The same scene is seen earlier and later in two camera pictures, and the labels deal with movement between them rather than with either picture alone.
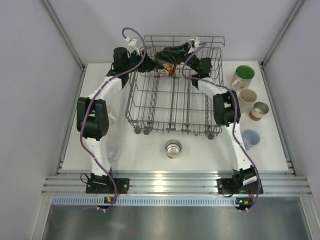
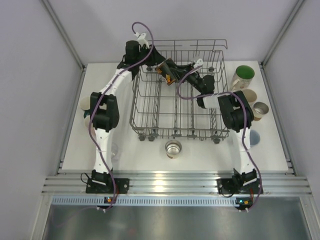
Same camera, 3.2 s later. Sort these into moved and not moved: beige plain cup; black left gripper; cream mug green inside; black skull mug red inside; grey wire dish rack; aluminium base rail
Moved: black left gripper; black skull mug red inside
Not moved: aluminium base rail; cream mug green inside; grey wire dish rack; beige plain cup
